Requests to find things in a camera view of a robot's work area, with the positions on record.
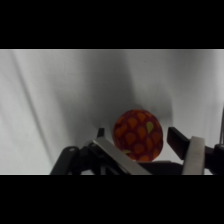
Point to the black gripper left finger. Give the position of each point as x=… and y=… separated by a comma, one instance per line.
x=115, y=155

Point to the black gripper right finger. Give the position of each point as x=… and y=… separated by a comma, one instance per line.
x=192, y=155

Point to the red patterned ball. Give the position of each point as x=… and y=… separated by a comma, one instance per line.
x=138, y=135

